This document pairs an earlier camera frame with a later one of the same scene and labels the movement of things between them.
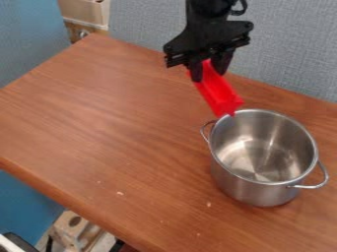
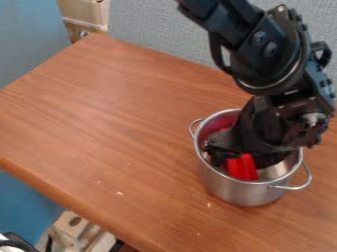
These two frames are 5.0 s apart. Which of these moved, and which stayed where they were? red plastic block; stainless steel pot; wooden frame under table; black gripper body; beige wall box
Moved: black gripper body; red plastic block; stainless steel pot
Stayed: beige wall box; wooden frame under table
